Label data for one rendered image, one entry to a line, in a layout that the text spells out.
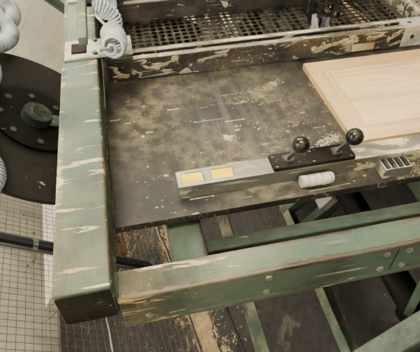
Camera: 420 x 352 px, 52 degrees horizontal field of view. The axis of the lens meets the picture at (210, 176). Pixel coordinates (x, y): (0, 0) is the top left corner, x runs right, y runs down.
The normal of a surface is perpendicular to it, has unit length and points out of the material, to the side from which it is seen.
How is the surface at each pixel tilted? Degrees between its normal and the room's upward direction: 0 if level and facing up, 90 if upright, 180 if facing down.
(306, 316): 0
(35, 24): 90
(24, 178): 90
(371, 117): 54
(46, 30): 90
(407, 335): 0
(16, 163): 90
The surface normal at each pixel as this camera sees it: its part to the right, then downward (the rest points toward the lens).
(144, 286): 0.00, -0.70
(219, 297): 0.21, 0.70
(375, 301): -0.80, -0.28
